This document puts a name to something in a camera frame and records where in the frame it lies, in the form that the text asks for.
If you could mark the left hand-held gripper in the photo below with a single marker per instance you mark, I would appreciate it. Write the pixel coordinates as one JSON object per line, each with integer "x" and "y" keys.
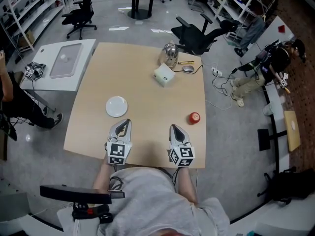
{"x": 117, "y": 150}

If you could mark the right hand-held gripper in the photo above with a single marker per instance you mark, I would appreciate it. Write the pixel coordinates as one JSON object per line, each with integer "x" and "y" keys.
{"x": 184, "y": 154}

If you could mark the red apple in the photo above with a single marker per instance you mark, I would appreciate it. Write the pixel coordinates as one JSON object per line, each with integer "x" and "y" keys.
{"x": 194, "y": 118}

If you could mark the white round plate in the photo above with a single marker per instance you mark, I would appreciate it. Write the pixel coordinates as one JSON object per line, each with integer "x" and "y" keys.
{"x": 116, "y": 106}

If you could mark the person's right forearm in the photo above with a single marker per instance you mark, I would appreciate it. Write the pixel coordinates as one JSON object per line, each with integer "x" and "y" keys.
{"x": 185, "y": 185}

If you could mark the person's left forearm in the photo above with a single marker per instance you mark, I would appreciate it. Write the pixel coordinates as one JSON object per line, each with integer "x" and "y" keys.
{"x": 102, "y": 178}

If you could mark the white tissue box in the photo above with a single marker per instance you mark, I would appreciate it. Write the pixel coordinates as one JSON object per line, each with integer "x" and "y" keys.
{"x": 163, "y": 74}

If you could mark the person's grey shirt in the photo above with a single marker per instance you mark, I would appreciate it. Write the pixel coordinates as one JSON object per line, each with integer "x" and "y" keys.
{"x": 147, "y": 200}

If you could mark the grey computer mouse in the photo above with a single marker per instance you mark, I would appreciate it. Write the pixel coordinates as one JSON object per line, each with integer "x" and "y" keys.
{"x": 188, "y": 69}

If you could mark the white side table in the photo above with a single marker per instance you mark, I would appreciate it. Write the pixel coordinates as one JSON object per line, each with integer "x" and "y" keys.
{"x": 85, "y": 65}

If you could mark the white power strip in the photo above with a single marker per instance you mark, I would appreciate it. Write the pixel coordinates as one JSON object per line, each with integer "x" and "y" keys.
{"x": 216, "y": 71}

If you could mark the steel kettle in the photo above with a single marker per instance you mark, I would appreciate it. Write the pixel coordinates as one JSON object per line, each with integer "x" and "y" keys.
{"x": 168, "y": 54}

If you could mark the silver laptop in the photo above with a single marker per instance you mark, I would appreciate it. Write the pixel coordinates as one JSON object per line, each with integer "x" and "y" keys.
{"x": 65, "y": 60}

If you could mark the spare hand-held gripper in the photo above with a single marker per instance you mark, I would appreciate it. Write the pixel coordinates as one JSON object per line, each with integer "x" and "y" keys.
{"x": 30, "y": 72}
{"x": 41, "y": 73}

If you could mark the black office chair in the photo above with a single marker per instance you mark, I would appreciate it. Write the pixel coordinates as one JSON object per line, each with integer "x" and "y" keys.
{"x": 81, "y": 16}
{"x": 197, "y": 37}

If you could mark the white paper sheet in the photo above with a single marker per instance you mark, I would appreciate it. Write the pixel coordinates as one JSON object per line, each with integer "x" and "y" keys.
{"x": 118, "y": 28}
{"x": 161, "y": 31}

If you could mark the wooden board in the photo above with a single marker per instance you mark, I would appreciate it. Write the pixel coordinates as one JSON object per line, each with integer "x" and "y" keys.
{"x": 292, "y": 139}

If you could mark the cardboard box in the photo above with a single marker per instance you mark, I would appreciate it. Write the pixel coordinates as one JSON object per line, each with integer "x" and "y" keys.
{"x": 26, "y": 39}

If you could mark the grey cabinet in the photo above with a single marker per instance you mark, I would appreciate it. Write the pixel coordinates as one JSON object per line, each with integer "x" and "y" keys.
{"x": 273, "y": 36}

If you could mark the white storage shelf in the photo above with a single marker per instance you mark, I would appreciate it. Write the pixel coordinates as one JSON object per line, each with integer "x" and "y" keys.
{"x": 236, "y": 1}
{"x": 37, "y": 11}

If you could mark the small red object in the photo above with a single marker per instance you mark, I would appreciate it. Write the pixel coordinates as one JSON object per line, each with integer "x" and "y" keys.
{"x": 281, "y": 29}

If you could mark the black chest-mounted camera rig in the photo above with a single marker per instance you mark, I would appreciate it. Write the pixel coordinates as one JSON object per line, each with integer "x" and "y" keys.
{"x": 73, "y": 194}

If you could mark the black rectangular block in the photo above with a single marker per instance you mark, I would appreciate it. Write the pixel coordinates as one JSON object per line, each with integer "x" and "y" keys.
{"x": 263, "y": 139}

